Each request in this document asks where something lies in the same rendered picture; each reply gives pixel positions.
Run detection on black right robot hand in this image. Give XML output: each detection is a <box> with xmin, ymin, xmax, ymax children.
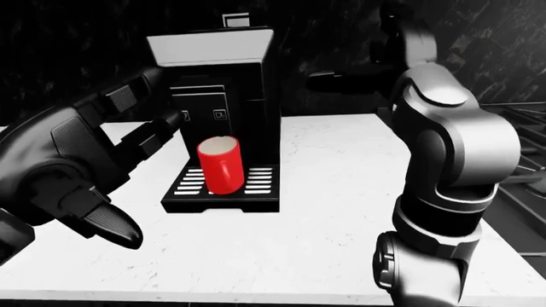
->
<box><xmin>306</xmin><ymin>0</ymin><xmax>411</xmax><ymax>95</ymax></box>

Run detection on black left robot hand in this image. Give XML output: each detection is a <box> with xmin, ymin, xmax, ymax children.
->
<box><xmin>0</xmin><ymin>66</ymin><xmax>186</xmax><ymax>251</ymax></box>

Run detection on black coffee machine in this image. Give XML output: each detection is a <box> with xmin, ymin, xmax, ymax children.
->
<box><xmin>146</xmin><ymin>12</ymin><xmax>282</xmax><ymax>215</ymax></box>

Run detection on red mug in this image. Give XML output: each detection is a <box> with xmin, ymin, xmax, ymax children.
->
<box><xmin>196</xmin><ymin>135</ymin><xmax>246</xmax><ymax>196</ymax></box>

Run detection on black stove top grates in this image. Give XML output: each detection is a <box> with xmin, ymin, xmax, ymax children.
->
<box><xmin>479</xmin><ymin>101</ymin><xmax>546</xmax><ymax>257</ymax></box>

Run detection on black slotted drip tray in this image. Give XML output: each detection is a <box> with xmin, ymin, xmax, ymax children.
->
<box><xmin>160</xmin><ymin>164</ymin><xmax>281</xmax><ymax>215</ymax></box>

